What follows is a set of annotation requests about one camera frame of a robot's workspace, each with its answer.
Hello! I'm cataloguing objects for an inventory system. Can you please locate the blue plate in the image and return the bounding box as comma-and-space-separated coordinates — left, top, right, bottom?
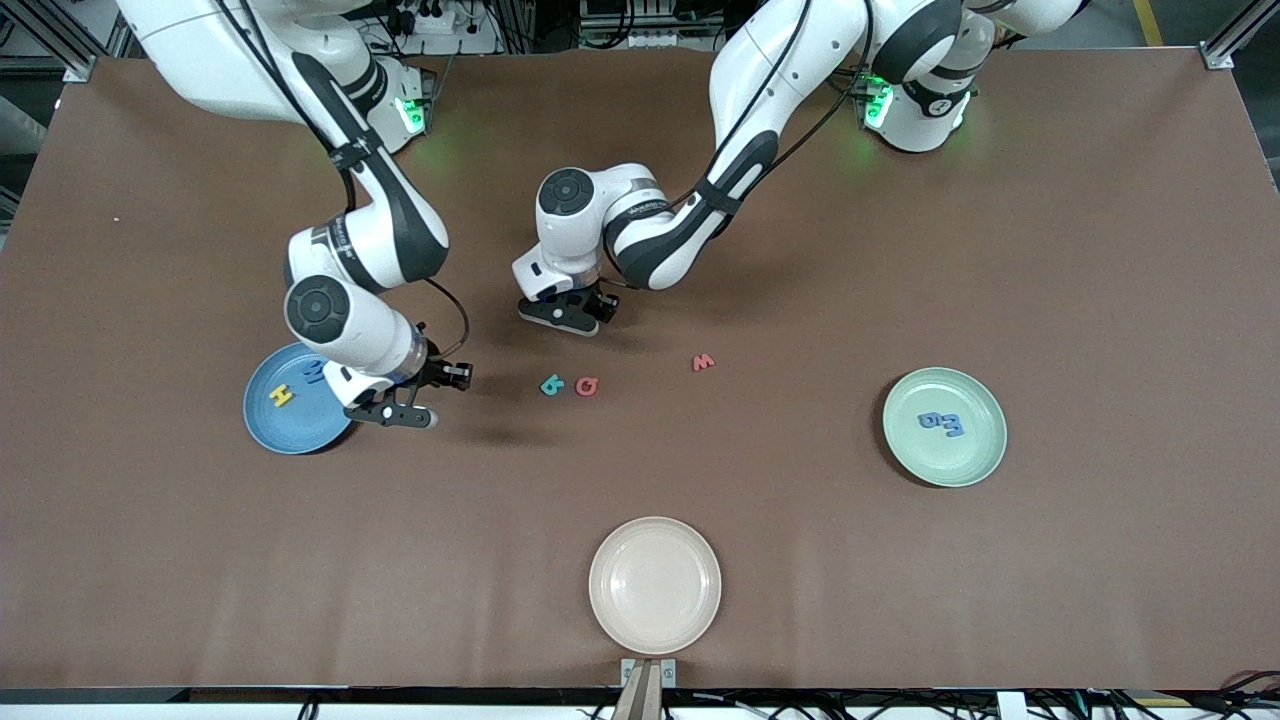
243, 342, 357, 456

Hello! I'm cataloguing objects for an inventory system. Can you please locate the beige plate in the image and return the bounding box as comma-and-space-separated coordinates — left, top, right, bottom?
588, 516, 723, 657

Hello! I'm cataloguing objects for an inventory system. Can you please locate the pale green plate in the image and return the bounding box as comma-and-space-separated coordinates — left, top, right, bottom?
883, 367, 1008, 488

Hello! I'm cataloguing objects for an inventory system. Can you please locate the white electronics box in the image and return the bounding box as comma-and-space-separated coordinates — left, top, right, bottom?
580, 0, 701, 49

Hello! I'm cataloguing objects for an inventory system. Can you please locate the white power strip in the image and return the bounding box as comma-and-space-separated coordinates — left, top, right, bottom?
385, 0, 501, 56

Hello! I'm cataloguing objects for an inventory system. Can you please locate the aluminium profile bar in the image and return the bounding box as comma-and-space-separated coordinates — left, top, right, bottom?
1200, 0, 1280, 71

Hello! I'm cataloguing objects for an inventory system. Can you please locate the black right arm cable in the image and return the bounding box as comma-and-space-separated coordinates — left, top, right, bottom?
424, 277, 471, 361

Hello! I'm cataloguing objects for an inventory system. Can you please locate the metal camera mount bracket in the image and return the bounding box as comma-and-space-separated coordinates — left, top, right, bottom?
612, 657, 679, 720

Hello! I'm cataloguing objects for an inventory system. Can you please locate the aluminium frame with foot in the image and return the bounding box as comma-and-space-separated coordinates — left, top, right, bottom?
0, 0, 129, 83

